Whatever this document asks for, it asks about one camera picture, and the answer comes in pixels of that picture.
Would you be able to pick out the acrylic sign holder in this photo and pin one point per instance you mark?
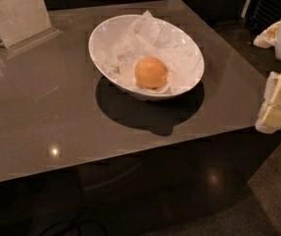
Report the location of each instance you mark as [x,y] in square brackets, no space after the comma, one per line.
[23,23]

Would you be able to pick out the white ceramic bowl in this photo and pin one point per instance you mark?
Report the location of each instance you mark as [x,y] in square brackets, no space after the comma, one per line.
[114,49]

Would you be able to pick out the orange fruit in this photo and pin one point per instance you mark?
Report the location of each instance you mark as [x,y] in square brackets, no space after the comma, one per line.
[151,73]

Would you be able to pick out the crumpled white paper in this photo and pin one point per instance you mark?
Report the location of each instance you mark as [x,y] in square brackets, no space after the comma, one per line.
[166,49]

